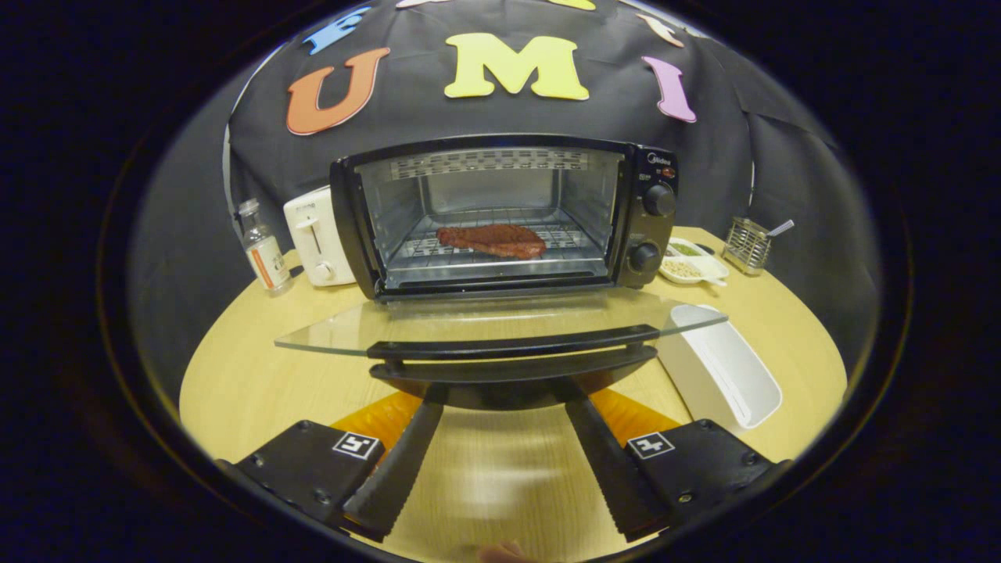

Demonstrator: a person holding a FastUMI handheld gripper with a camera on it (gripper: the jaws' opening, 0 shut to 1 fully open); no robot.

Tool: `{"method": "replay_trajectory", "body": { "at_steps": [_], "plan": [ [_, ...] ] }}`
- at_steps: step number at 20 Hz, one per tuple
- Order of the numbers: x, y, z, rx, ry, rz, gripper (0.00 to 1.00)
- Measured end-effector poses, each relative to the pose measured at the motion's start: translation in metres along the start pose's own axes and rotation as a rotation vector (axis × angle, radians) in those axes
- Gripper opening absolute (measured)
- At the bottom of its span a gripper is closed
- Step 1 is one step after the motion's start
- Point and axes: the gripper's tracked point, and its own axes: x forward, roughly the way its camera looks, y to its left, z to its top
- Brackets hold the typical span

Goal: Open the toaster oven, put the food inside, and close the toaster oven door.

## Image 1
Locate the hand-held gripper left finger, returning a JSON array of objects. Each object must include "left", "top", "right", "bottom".
[{"left": 215, "top": 389, "right": 447, "bottom": 542}]

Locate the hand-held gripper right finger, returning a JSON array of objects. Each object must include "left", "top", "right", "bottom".
[{"left": 563, "top": 387, "right": 791, "bottom": 542}]

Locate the black toaster oven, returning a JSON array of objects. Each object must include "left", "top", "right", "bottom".
[{"left": 274, "top": 133, "right": 730, "bottom": 412}]

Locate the red raw meat steak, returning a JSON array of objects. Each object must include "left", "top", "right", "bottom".
[{"left": 436, "top": 224, "right": 548, "bottom": 260}]

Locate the white bread toaster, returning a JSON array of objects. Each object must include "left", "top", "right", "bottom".
[{"left": 282, "top": 185, "right": 357, "bottom": 288}]

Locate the white rectangular dish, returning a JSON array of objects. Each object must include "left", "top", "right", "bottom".
[{"left": 657, "top": 304, "right": 783, "bottom": 431}]

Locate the white divided tray of beans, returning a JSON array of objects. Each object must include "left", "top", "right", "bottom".
[{"left": 659, "top": 237, "right": 730, "bottom": 287}]

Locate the clear plastic bottle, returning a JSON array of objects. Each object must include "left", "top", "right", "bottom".
[{"left": 237, "top": 198, "right": 292, "bottom": 296}]

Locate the metal wire utensil holder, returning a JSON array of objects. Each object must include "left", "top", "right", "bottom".
[{"left": 721, "top": 217, "right": 773, "bottom": 276}]

